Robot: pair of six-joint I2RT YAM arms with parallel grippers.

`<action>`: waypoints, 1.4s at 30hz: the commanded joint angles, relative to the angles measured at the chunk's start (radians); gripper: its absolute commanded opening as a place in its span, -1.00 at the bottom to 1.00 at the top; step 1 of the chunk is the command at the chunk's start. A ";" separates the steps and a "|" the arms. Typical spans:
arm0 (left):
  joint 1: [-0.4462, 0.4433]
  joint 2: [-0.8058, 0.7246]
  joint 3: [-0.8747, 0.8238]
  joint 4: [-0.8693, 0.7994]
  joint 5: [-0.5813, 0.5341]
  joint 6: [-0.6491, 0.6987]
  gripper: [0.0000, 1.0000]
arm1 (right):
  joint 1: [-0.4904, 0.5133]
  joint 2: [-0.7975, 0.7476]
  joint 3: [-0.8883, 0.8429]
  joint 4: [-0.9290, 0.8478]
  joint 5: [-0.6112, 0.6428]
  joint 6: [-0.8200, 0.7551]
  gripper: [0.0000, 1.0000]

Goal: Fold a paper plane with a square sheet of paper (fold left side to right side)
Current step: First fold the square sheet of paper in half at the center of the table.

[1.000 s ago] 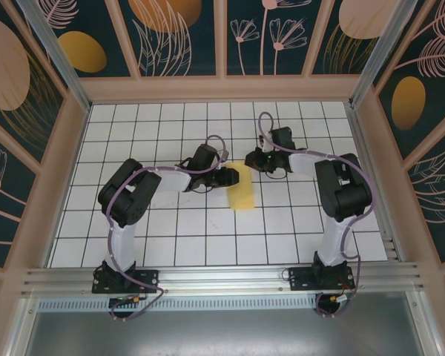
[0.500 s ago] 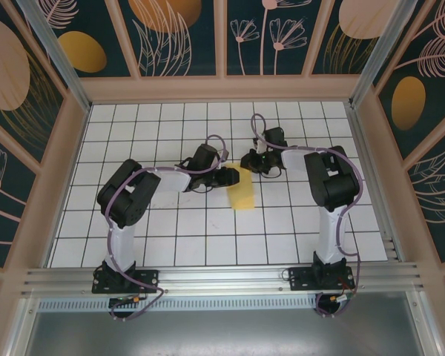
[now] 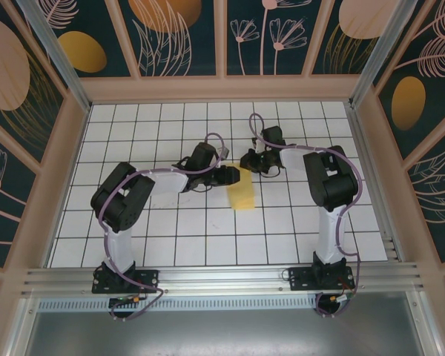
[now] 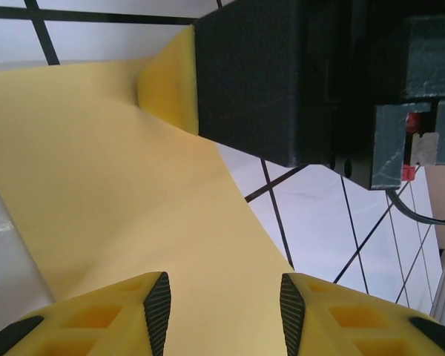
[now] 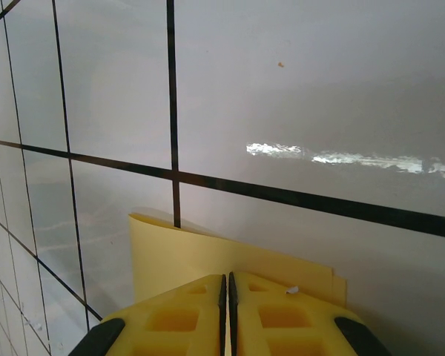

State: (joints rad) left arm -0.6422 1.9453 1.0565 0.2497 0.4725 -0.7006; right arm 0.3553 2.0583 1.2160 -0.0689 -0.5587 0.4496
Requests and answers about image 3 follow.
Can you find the yellow cloth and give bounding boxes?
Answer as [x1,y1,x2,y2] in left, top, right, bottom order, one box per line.
[225,161,257,211]

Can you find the grey metal sheet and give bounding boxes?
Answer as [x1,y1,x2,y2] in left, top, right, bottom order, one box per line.
[20,310,437,356]

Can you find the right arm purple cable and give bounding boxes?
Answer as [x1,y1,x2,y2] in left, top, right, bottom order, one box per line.
[248,113,364,319]

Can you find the aluminium side rail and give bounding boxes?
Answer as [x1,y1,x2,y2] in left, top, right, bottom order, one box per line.
[343,103,403,263]

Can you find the long aluminium mounting rail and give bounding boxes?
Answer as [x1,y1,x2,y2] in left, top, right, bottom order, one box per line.
[20,262,428,297]

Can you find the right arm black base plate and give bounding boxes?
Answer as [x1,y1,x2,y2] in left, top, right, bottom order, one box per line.
[288,266,356,293]

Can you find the slotted grey cable duct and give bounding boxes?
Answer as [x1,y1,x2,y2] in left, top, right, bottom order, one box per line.
[36,296,320,313]

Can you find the aluminium corner post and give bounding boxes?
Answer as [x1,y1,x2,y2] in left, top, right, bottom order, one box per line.
[349,0,412,109]
[16,0,93,113]

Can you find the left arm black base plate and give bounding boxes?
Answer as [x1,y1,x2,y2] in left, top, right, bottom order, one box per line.
[91,269,160,295]

